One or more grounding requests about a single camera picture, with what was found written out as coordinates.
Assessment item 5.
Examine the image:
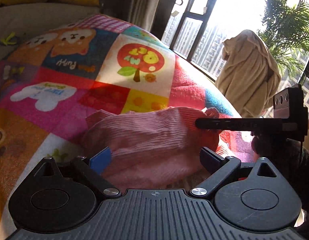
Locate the colourful cartoon patchwork blanket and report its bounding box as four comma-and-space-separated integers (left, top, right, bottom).
0, 14, 242, 239

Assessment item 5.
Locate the yellow green ribbon toy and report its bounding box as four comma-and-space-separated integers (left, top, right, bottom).
0, 32, 18, 46

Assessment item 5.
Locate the pink striped garment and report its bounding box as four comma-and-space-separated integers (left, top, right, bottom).
82, 107, 219, 191

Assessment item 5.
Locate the green palm plant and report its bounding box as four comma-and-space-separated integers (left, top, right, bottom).
258, 0, 309, 77

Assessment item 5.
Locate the grey curtain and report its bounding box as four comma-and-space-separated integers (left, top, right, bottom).
127, 0, 176, 38

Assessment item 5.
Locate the grey sofa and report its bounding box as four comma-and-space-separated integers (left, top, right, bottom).
0, 3, 102, 63

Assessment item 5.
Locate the beige towel on chair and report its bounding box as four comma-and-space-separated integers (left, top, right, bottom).
215, 30, 281, 118

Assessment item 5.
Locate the black window frame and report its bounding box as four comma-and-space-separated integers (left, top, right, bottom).
150, 0, 309, 111

